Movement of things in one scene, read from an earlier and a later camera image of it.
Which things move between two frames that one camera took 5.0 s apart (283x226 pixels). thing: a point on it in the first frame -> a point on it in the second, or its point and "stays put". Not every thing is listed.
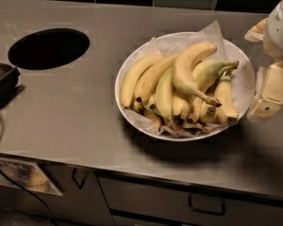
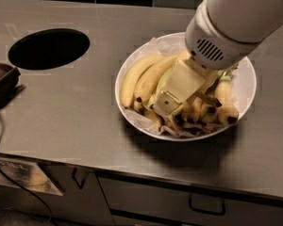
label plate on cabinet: [27, 174] stays put
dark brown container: [3, 81] stays put
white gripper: [280, 32] -> [214, 46]
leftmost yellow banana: [132, 74] stays put
